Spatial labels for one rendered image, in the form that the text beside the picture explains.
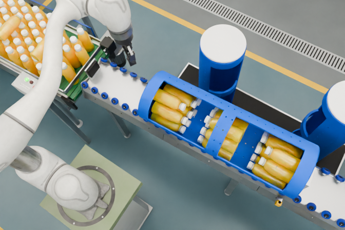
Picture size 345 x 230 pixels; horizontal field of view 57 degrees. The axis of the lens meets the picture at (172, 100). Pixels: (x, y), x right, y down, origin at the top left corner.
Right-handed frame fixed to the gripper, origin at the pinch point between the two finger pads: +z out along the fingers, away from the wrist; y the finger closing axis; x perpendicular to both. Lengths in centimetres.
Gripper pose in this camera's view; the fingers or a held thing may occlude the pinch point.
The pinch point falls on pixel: (131, 59)
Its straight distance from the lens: 139.4
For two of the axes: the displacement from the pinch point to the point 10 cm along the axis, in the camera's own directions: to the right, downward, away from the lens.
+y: -4.6, -8.0, 3.8
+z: 0.6, 4.0, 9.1
